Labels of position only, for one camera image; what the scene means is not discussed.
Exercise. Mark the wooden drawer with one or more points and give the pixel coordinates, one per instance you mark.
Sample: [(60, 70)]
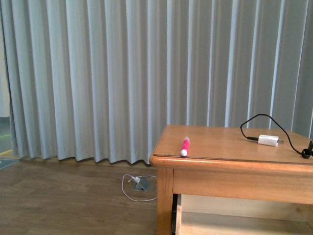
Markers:
[(205, 215)]

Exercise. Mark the white floor plug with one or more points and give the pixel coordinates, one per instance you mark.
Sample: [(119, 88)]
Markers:
[(136, 180)]

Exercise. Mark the light blue curtain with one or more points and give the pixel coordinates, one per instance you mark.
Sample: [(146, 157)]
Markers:
[(101, 79)]

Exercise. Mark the wooden nightstand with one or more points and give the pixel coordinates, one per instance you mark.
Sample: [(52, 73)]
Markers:
[(225, 162)]

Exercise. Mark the grey floor socket box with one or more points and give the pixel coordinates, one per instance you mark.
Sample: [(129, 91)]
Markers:
[(143, 185)]

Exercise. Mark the green floor mat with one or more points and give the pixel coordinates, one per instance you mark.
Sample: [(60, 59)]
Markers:
[(7, 162)]

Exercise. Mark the white charger adapter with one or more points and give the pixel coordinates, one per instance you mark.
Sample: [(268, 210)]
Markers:
[(269, 140)]

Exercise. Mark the pink marker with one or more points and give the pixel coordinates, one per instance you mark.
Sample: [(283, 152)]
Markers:
[(185, 147)]

